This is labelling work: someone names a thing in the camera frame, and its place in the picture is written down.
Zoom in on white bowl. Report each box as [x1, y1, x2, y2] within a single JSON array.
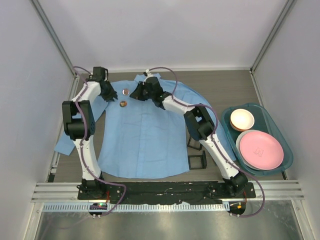
[[229, 108, 255, 132]]

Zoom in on orange painted round brooch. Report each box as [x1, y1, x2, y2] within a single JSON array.
[[119, 100, 128, 108]]

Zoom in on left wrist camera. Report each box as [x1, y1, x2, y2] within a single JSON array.
[[89, 66, 109, 82]]

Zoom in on teal plastic bin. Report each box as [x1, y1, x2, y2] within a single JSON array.
[[220, 103, 294, 177]]

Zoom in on black square frame lower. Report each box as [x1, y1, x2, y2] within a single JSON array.
[[188, 150, 207, 170]]

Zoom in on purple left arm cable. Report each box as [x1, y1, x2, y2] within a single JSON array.
[[72, 66, 127, 218]]

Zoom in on black square frame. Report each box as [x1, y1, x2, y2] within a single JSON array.
[[188, 150, 207, 170], [187, 136, 203, 151]]

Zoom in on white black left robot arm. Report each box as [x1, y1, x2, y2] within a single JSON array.
[[62, 66, 118, 200]]

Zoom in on black square frame upper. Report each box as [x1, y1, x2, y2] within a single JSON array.
[[187, 136, 203, 151]]

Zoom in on blue button-up shirt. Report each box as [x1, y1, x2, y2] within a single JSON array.
[[53, 73, 237, 180]]

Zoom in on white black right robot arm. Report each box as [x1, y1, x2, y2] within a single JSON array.
[[130, 73, 248, 197]]

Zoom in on pink plate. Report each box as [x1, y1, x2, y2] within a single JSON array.
[[239, 131, 284, 171]]

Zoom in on white slotted cable duct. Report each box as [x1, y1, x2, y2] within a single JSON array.
[[42, 202, 230, 213]]

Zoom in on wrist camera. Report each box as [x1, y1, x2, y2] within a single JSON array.
[[89, 66, 109, 82], [143, 69, 154, 78]]

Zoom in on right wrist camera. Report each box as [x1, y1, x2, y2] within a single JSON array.
[[143, 69, 154, 78]]

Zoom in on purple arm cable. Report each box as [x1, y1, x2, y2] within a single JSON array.
[[72, 66, 127, 218], [147, 66, 266, 218]]

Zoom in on aluminium frame rail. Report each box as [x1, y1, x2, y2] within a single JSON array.
[[31, 180, 305, 205]]

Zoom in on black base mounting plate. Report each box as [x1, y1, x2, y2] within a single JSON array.
[[76, 181, 256, 205]]

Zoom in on pink blossom round brooch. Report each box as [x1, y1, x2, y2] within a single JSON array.
[[122, 88, 130, 96]]

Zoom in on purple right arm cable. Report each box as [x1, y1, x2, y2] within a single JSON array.
[[147, 66, 266, 218]]

